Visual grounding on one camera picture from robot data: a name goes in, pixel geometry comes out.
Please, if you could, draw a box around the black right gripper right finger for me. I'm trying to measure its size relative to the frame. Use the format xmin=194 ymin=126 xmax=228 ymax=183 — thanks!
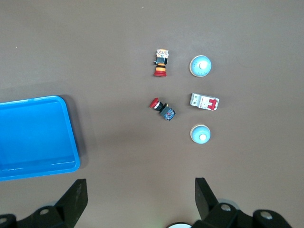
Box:
xmin=192 ymin=177 xmax=255 ymax=228

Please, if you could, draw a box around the white and red circuit breaker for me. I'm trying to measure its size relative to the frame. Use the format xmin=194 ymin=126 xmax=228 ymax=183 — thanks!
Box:
xmin=189 ymin=92 xmax=220 ymax=112

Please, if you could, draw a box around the blue plastic tray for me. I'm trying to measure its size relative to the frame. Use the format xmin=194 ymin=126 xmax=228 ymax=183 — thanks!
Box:
xmin=0 ymin=95 xmax=81 ymax=182

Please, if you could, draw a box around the red orange striped push button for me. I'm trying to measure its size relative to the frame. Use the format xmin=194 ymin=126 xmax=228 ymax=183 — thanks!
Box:
xmin=153 ymin=48 xmax=170 ymax=77

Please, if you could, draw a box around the red mushroom emergency stop button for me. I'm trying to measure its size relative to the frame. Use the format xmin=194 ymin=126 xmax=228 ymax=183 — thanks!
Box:
xmin=149 ymin=97 xmax=177 ymax=122

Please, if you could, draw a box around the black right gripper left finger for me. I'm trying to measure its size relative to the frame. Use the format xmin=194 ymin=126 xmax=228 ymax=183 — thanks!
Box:
xmin=16 ymin=179 xmax=88 ymax=228

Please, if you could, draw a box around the light blue service bell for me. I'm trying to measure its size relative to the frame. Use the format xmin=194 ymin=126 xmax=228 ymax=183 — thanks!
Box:
xmin=190 ymin=124 xmax=211 ymax=145
xmin=189 ymin=55 xmax=212 ymax=78

